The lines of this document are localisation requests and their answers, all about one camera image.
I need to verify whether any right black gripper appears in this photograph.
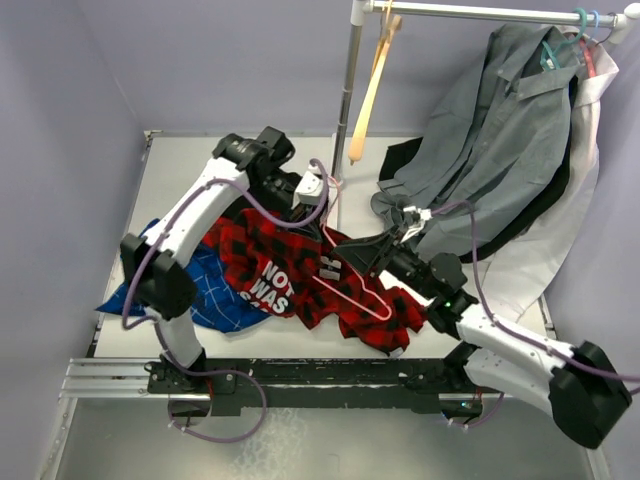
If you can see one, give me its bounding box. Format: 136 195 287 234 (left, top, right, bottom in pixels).
335 224 438 300

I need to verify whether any pink wire hanger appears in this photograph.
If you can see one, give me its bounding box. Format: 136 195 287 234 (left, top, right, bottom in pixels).
314 177 394 322

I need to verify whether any red black plaid shirt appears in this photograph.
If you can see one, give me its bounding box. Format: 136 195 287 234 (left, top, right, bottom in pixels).
218 209 427 355

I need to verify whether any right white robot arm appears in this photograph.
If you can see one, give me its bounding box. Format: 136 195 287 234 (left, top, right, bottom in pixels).
332 227 632 449

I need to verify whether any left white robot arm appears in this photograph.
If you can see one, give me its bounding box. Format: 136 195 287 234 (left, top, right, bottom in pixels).
120 127 329 392

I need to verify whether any blue checked shirt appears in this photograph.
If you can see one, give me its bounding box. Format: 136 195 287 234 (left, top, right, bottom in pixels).
94 217 274 335

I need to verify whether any white hanging shirt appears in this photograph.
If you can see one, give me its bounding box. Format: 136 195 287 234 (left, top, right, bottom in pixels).
480 44 619 321

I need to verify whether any grey hanging shirt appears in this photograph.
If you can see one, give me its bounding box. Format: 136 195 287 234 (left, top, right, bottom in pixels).
370 24 580 260

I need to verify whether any yellow plastic hanger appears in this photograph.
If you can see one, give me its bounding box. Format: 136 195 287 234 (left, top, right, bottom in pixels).
371 0 394 73

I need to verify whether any cream plastic hanger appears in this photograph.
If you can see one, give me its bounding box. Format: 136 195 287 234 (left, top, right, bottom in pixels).
348 14 402 164

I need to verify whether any teal plastic hanger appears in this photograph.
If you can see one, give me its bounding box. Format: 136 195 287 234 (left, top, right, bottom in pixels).
540 7 588 71

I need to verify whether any blue hanger hook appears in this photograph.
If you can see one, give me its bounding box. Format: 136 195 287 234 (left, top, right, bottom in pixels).
589 10 600 30

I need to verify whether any metal clothes rack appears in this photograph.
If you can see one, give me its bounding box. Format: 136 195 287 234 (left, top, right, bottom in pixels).
324 0 640 226

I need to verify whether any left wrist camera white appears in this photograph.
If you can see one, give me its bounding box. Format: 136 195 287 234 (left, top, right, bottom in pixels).
292 166 324 207

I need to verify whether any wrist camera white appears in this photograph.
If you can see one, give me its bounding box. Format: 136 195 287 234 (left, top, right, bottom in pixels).
292 166 324 207
401 205 433 243

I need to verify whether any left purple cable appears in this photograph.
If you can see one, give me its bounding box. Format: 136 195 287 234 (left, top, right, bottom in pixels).
121 158 331 445

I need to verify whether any purple cable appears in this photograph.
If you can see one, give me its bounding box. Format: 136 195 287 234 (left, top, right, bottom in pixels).
121 158 331 445
429 200 640 431

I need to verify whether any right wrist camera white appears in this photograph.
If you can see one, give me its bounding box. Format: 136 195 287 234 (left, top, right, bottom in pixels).
401 205 433 243

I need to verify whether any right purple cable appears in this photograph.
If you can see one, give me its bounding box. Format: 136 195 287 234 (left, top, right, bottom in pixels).
429 200 640 431

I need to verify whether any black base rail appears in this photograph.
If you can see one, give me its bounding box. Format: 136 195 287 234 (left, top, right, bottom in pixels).
144 358 489 422

